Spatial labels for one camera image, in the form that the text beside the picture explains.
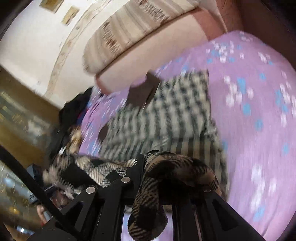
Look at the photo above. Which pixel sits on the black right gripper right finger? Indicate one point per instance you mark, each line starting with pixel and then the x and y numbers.
pixel 206 216

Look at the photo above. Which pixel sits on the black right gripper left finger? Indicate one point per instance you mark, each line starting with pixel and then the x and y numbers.
pixel 96 213

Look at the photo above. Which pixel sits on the black cream checkered jacket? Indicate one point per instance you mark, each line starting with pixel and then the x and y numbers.
pixel 169 125

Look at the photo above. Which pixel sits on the black clothes pile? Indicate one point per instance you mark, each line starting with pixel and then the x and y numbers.
pixel 67 117

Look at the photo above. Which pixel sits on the brown cream patterned cloth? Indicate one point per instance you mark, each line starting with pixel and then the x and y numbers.
pixel 75 141

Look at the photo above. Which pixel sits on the wooden glass cabinet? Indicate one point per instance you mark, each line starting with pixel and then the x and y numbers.
pixel 26 124

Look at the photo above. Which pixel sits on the purple floral bed sheet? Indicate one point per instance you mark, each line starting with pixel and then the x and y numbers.
pixel 252 92

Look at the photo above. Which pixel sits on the striped beige bolster pillow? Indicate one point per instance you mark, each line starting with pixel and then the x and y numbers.
pixel 127 26

